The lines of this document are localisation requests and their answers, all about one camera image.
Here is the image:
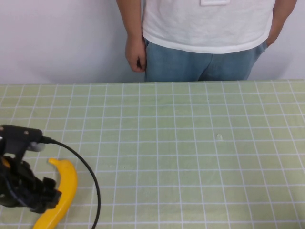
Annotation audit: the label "white t-shirt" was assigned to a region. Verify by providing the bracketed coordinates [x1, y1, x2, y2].
[142, 0, 274, 54]

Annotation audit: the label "white badge on shirt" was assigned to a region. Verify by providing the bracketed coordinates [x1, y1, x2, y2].
[200, 0, 231, 6]

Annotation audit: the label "person's right hand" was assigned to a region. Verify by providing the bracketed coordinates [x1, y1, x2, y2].
[125, 39, 147, 73]

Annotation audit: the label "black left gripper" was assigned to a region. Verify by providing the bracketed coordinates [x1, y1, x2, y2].
[0, 154, 63, 214]

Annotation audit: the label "yellow plastic banana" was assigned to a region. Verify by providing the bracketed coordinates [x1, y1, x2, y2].
[32, 158, 79, 229]

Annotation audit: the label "blue jeans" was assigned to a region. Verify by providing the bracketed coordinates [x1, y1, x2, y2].
[143, 38, 269, 83]

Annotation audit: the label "person's left forearm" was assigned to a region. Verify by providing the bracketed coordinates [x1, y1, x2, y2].
[265, 0, 299, 48]

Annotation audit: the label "person's right forearm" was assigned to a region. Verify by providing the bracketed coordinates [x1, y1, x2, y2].
[115, 0, 146, 43]

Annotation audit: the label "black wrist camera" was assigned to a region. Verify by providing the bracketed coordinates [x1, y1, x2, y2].
[0, 124, 46, 158]

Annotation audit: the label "black camera cable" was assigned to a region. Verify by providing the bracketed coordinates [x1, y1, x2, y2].
[41, 136, 102, 229]

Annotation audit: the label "green grid tablecloth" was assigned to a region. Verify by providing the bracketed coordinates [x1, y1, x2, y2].
[0, 79, 305, 229]

